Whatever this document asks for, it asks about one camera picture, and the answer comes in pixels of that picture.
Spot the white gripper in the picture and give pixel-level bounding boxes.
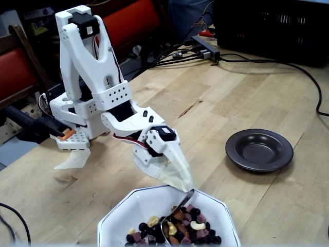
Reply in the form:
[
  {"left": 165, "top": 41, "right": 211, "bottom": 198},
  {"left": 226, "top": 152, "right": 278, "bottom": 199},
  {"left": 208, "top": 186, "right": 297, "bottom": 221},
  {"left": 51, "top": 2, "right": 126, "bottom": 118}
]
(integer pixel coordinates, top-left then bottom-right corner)
[{"left": 132, "top": 125, "right": 198, "bottom": 193}]

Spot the bent metal spoon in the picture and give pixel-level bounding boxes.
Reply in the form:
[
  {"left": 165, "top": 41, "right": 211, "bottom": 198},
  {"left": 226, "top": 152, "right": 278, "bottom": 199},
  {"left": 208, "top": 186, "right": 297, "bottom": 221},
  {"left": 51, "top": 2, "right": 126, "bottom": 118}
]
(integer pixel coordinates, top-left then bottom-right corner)
[{"left": 160, "top": 189, "right": 195, "bottom": 247}]

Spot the white octagonal bowl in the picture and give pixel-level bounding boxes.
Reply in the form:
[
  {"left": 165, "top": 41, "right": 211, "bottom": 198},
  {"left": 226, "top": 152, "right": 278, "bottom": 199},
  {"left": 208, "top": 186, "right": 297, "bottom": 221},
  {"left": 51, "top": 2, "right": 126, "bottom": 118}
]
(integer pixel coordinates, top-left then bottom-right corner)
[{"left": 97, "top": 182, "right": 242, "bottom": 247}]

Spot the nut and fruit mix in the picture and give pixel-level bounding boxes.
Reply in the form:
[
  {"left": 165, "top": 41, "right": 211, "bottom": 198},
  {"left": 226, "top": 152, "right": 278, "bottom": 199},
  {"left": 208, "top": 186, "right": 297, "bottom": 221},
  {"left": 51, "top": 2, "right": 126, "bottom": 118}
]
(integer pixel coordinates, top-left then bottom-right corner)
[{"left": 124, "top": 204, "right": 223, "bottom": 247}]

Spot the brown plate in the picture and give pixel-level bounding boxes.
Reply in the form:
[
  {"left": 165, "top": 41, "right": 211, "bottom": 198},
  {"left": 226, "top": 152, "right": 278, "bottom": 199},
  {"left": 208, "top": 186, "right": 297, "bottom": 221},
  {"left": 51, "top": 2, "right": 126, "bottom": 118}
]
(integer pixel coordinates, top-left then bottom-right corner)
[{"left": 225, "top": 128, "right": 294, "bottom": 173}]

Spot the beige tape flap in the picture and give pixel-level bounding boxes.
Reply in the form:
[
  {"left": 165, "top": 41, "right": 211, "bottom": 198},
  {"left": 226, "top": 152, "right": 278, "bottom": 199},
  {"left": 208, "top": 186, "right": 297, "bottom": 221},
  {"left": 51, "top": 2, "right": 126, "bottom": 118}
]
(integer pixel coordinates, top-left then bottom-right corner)
[{"left": 53, "top": 148, "right": 92, "bottom": 170}]

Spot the grey usb hub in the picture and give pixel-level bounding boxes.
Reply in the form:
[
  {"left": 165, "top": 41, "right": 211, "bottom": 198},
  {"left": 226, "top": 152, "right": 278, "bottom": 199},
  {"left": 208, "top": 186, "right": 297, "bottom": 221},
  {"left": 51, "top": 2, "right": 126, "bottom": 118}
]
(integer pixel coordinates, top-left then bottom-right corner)
[{"left": 191, "top": 35, "right": 221, "bottom": 63}]

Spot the black clamp orange tip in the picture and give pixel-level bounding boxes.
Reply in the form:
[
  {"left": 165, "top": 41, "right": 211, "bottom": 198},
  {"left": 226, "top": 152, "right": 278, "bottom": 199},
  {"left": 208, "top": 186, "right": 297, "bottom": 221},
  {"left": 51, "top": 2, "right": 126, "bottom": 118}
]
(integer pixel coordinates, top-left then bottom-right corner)
[{"left": 0, "top": 105, "right": 77, "bottom": 145}]

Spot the wooden chair red cushion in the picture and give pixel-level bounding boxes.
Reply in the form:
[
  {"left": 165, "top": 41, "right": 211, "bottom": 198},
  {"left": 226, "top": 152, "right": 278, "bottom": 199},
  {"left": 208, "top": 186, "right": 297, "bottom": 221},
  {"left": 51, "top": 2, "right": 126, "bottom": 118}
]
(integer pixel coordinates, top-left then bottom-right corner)
[
  {"left": 0, "top": 24, "right": 52, "bottom": 110},
  {"left": 86, "top": 0, "right": 168, "bottom": 61}
]

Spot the black crate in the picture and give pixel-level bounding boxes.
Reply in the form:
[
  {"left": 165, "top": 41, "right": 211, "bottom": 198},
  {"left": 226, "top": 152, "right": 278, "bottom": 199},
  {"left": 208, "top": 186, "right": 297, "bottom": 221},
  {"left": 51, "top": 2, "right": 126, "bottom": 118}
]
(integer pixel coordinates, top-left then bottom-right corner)
[{"left": 214, "top": 0, "right": 329, "bottom": 69}]

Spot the printed cardboard box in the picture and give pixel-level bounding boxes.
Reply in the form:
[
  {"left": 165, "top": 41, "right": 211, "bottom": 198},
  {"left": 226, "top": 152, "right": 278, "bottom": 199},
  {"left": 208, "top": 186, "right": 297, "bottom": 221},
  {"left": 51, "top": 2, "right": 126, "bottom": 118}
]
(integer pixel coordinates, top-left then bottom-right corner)
[{"left": 0, "top": 104, "right": 36, "bottom": 146}]

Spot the yellow green box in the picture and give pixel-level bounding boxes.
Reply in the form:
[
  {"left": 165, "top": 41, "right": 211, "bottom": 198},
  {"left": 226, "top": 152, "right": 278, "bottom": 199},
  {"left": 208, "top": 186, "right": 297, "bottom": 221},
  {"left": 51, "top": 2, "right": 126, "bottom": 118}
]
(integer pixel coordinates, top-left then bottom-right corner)
[{"left": 27, "top": 21, "right": 49, "bottom": 36}]

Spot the white box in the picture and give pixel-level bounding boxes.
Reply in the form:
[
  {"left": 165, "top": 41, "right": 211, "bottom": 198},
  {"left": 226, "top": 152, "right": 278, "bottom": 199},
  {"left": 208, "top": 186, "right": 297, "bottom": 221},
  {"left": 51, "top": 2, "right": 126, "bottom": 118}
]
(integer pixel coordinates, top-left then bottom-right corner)
[{"left": 0, "top": 11, "right": 21, "bottom": 37}]

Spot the black usb cable silver plug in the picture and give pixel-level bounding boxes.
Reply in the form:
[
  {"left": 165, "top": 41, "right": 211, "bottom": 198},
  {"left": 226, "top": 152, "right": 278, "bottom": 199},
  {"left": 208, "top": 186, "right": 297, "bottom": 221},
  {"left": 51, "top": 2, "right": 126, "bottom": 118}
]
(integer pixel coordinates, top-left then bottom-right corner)
[{"left": 148, "top": 50, "right": 212, "bottom": 69}]

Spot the thin black cable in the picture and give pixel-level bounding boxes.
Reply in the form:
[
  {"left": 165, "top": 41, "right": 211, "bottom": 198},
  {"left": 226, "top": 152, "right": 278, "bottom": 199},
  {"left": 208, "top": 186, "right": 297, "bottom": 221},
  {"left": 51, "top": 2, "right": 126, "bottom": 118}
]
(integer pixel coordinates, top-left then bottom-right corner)
[{"left": 0, "top": 213, "right": 16, "bottom": 245}]

